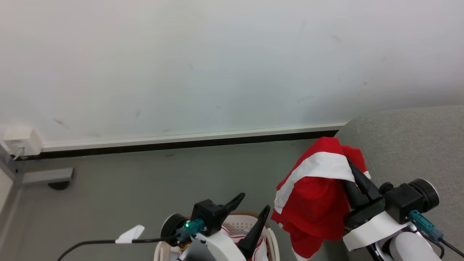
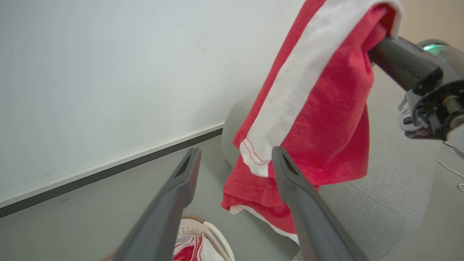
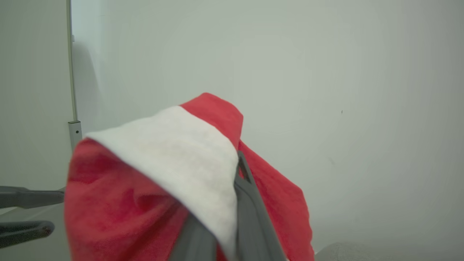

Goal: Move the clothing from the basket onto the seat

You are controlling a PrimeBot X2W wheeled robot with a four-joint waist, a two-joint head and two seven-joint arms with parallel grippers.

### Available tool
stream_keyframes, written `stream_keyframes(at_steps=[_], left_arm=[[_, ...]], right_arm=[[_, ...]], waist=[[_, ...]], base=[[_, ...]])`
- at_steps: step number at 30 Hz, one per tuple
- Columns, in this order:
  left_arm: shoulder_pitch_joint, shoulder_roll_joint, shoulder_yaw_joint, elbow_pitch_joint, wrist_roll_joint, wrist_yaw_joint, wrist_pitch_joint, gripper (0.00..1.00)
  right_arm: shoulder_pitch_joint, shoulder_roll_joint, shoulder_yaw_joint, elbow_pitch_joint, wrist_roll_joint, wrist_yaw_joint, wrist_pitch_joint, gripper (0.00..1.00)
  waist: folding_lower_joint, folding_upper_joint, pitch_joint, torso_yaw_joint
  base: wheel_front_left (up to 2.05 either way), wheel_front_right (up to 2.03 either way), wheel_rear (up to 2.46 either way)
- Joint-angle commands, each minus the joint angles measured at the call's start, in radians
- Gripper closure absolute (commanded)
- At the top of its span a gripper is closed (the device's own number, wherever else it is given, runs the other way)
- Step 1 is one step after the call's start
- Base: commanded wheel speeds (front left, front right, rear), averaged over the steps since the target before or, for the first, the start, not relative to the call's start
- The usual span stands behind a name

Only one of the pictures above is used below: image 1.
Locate white and black baseboard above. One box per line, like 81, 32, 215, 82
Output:
18, 123, 349, 161

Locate red white striped clothing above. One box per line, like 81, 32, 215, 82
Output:
221, 225, 269, 261

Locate red and white garment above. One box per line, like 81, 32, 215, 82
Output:
271, 137, 371, 261

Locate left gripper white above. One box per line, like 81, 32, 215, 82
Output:
196, 193, 271, 261

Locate white plastic laundry basket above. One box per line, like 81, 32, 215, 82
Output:
154, 211, 280, 261

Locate white paper cable tag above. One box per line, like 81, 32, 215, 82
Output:
115, 225, 145, 244

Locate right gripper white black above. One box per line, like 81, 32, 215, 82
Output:
343, 159, 414, 251

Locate grey metal frame leg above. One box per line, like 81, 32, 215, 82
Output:
0, 144, 75, 225

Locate white wall outlet box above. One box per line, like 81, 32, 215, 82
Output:
3, 126, 43, 157

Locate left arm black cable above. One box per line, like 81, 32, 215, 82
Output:
56, 219, 206, 261

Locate right arm teal-plug cable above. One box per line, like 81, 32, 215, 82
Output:
409, 210, 464, 258

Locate grey fabric sofa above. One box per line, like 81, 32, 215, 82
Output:
319, 105, 464, 261

